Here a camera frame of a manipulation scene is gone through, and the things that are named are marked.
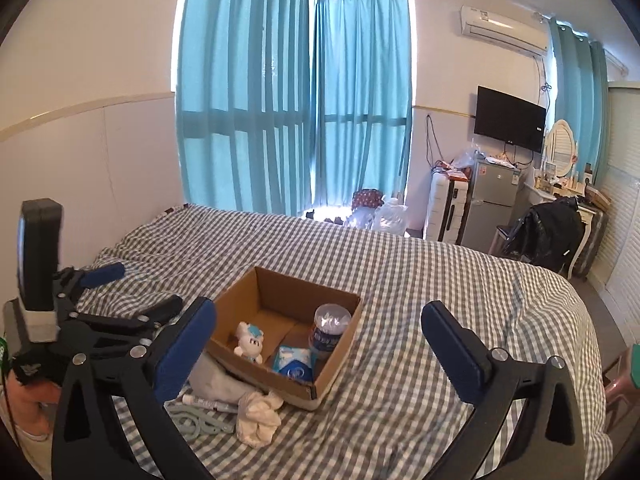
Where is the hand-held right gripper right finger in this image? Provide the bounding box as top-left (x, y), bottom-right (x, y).
top-left (421, 301), bottom-right (587, 480)

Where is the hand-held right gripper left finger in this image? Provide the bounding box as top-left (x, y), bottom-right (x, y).
top-left (50, 296), bottom-right (218, 480)

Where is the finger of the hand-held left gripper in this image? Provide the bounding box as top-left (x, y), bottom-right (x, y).
top-left (70, 295), bottom-right (184, 337)
top-left (56, 261), bottom-right (127, 302)

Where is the person's left hand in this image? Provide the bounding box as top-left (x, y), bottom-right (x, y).
top-left (9, 377), bottom-right (57, 438)

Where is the grey folded cloth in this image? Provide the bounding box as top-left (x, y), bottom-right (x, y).
top-left (187, 350), bottom-right (267, 404)

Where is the white tube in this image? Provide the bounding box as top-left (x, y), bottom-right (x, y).
top-left (181, 393), bottom-right (240, 414)

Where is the white plush toy figure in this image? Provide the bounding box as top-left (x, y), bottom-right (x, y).
top-left (234, 321), bottom-right (266, 364)

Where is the light blue plastic hanger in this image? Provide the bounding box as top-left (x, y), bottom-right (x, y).
top-left (166, 402), bottom-right (237, 442)

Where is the grey checkered bed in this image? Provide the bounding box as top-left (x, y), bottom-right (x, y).
top-left (75, 204), bottom-right (615, 480)

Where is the white crumpled cloth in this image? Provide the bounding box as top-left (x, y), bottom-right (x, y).
top-left (235, 390), bottom-right (285, 447)

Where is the blue tissue pack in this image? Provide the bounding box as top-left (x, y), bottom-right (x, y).
top-left (272, 345), bottom-right (314, 385)

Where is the brown cardboard box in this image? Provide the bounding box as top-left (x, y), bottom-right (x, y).
top-left (206, 266), bottom-right (364, 412)

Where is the clear cotton swab jar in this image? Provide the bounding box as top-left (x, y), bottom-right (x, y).
top-left (308, 303), bottom-right (353, 360)

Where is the black chair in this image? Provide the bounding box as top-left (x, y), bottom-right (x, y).
top-left (492, 199), bottom-right (587, 277)

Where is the white suitcase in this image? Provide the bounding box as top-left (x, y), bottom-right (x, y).
top-left (423, 170), bottom-right (471, 245)

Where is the clear plastic water jug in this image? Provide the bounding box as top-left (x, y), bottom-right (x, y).
top-left (374, 198), bottom-right (409, 234)

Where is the black jacket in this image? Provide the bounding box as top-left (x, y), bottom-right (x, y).
top-left (504, 197), bottom-right (586, 274)

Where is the silver small fridge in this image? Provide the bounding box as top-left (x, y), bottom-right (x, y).
top-left (459, 154), bottom-right (522, 252)

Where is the pink stool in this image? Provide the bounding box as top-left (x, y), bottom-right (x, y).
top-left (602, 344), bottom-right (640, 433)

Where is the red patterned bag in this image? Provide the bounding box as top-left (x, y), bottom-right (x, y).
top-left (351, 188), bottom-right (385, 211)

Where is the white dressing table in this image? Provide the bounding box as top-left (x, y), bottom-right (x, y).
top-left (520, 179), bottom-right (610, 281)

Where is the clear plastic bag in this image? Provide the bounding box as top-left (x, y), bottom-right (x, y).
top-left (449, 144), bottom-right (484, 172)

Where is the white louvred wardrobe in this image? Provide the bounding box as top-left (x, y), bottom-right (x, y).
top-left (584, 80), bottom-right (640, 356)

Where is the wide teal curtain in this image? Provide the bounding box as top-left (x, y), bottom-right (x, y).
top-left (172, 0), bottom-right (314, 218)

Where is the white oval mirror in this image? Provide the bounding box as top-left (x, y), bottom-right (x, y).
top-left (542, 119), bottom-right (579, 182)

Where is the narrow teal curtain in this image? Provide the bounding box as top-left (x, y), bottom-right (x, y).
top-left (547, 18), bottom-right (611, 182)

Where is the white air conditioner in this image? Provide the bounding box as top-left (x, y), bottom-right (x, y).
top-left (458, 4), bottom-right (550, 57)

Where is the black wall cable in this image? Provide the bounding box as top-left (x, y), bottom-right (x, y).
top-left (424, 113), bottom-right (442, 173)

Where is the black wall television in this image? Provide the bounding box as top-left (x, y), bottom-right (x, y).
top-left (473, 85), bottom-right (547, 154)

